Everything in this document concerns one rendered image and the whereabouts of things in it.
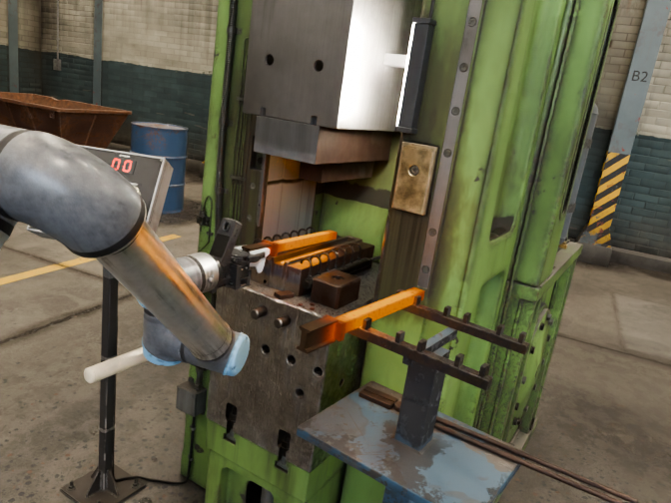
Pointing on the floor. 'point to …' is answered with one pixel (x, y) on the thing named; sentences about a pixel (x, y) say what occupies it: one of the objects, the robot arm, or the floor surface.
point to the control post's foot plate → (87, 488)
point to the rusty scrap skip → (62, 118)
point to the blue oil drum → (150, 141)
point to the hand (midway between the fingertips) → (264, 248)
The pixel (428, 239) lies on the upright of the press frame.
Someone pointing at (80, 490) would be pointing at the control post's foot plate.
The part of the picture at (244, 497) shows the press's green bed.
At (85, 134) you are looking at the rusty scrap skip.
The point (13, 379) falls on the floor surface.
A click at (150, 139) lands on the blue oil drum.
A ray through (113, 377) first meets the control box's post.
